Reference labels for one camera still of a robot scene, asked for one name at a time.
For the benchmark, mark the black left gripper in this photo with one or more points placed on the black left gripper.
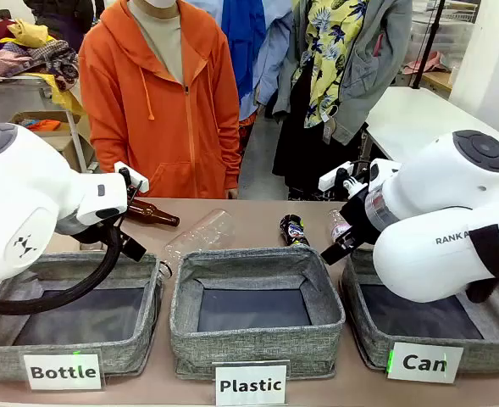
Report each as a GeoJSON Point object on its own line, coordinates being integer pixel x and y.
{"type": "Point", "coordinates": [132, 248]}

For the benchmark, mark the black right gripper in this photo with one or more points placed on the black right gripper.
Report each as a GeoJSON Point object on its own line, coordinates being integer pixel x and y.
{"type": "Point", "coordinates": [361, 220]}

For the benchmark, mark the small pink-label water bottle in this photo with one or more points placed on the small pink-label water bottle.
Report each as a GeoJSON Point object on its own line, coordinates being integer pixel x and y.
{"type": "Point", "coordinates": [338, 224]}

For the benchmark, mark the brown glass bottle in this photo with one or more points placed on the brown glass bottle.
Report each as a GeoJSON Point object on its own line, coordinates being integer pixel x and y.
{"type": "Point", "coordinates": [156, 215]}

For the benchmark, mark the black crushed Pepsi can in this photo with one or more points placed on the black crushed Pepsi can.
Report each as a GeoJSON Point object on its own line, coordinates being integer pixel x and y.
{"type": "Point", "coordinates": [293, 231]}

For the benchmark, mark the clear crushed plastic bottle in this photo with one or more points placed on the clear crushed plastic bottle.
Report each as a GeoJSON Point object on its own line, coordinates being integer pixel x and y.
{"type": "Point", "coordinates": [206, 233]}

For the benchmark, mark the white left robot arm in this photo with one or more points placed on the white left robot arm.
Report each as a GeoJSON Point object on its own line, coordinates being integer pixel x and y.
{"type": "Point", "coordinates": [20, 191]}

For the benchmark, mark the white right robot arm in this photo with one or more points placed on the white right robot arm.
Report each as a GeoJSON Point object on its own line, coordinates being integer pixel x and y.
{"type": "Point", "coordinates": [444, 203]}

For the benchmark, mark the grey fabric basket Can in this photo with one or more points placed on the grey fabric basket Can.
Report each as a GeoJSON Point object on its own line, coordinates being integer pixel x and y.
{"type": "Point", "coordinates": [372, 339]}

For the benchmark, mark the grey fabric basket Bottle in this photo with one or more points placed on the grey fabric basket Bottle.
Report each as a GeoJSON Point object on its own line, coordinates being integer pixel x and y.
{"type": "Point", "coordinates": [122, 352]}

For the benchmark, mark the grey fabric basket Plastic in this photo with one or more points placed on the grey fabric basket Plastic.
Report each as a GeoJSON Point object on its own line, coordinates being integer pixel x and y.
{"type": "Point", "coordinates": [253, 343]}

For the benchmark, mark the white Can label sign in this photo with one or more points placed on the white Can label sign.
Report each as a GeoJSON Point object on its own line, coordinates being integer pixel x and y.
{"type": "Point", "coordinates": [425, 362]}

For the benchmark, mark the person's left hand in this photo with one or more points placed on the person's left hand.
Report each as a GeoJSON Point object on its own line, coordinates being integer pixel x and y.
{"type": "Point", "coordinates": [231, 193]}

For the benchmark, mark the black hanging skirt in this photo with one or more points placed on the black hanging skirt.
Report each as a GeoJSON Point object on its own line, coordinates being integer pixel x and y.
{"type": "Point", "coordinates": [300, 148]}

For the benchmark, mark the open cardboard box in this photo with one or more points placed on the open cardboard box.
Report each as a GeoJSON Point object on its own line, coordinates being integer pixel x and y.
{"type": "Point", "coordinates": [69, 144]}

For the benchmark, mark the person in orange hoodie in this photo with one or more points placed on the person in orange hoodie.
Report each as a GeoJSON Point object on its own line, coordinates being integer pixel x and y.
{"type": "Point", "coordinates": [156, 127]}

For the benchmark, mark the white Bottle label sign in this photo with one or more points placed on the white Bottle label sign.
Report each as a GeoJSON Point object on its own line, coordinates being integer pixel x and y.
{"type": "Point", "coordinates": [62, 371]}

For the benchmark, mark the white work table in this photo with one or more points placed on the white work table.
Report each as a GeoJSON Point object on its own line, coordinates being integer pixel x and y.
{"type": "Point", "coordinates": [423, 123]}

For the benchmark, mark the white Plastic label sign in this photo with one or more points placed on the white Plastic label sign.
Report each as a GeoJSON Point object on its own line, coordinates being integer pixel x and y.
{"type": "Point", "coordinates": [251, 385]}

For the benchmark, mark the yellow cloth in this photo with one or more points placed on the yellow cloth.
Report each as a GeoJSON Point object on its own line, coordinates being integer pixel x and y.
{"type": "Point", "coordinates": [67, 99]}

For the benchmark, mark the yellow floral shirt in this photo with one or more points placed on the yellow floral shirt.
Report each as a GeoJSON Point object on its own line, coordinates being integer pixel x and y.
{"type": "Point", "coordinates": [325, 51]}

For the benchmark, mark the grey hooded jacket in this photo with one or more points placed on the grey hooded jacket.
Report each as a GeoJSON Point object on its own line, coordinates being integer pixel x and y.
{"type": "Point", "coordinates": [380, 55]}

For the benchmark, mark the pink cloth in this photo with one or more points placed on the pink cloth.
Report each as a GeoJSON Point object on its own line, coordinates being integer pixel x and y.
{"type": "Point", "coordinates": [423, 63]}

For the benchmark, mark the pile of colourful clothes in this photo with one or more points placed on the pile of colourful clothes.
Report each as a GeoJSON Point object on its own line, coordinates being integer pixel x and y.
{"type": "Point", "coordinates": [24, 55]}

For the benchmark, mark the blue hanging garment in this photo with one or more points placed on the blue hanging garment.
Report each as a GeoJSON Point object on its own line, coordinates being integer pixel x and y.
{"type": "Point", "coordinates": [249, 42]}

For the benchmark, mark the black stand pole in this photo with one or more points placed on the black stand pole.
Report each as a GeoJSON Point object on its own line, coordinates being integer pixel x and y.
{"type": "Point", "coordinates": [429, 42]}

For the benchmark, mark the clear storage bins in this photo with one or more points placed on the clear storage bins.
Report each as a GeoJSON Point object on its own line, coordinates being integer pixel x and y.
{"type": "Point", "coordinates": [439, 36]}

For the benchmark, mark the person in black clothes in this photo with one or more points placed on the person in black clothes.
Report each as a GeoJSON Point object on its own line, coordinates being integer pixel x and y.
{"type": "Point", "coordinates": [62, 17]}

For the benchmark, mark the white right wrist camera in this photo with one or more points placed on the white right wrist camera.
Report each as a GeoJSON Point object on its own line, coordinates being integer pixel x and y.
{"type": "Point", "coordinates": [334, 178]}

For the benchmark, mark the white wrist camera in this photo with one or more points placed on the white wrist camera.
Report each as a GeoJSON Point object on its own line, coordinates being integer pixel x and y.
{"type": "Point", "coordinates": [131, 176]}
{"type": "Point", "coordinates": [334, 178]}

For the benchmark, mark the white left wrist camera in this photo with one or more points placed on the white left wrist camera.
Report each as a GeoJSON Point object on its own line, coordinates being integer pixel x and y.
{"type": "Point", "coordinates": [131, 176]}

